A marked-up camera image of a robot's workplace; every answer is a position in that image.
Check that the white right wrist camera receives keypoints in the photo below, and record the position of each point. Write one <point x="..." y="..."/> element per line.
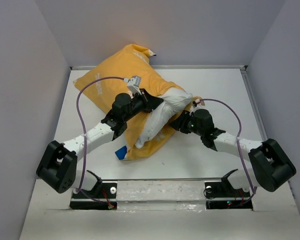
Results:
<point x="197" y="105"/>

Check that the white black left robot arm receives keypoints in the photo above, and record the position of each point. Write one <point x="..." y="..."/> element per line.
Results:
<point x="58" y="165"/>

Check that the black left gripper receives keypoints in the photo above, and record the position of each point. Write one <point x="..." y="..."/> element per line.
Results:
<point x="149" y="102"/>

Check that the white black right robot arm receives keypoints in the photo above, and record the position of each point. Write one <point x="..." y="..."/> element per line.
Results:
<point x="270" y="165"/>

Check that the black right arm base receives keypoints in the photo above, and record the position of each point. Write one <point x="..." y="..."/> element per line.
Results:
<point x="220" y="195"/>

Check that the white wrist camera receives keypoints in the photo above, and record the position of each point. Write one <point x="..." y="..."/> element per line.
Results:
<point x="197" y="105"/>
<point x="133" y="84"/>

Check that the white pillow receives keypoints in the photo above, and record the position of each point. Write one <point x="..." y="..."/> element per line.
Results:
<point x="174" y="101"/>

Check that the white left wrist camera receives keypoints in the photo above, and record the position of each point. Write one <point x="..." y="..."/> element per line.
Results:
<point x="133" y="84"/>

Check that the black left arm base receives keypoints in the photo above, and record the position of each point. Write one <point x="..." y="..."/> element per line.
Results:
<point x="95" y="194"/>

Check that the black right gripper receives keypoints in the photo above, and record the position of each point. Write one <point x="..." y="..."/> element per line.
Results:
<point x="180" y="122"/>

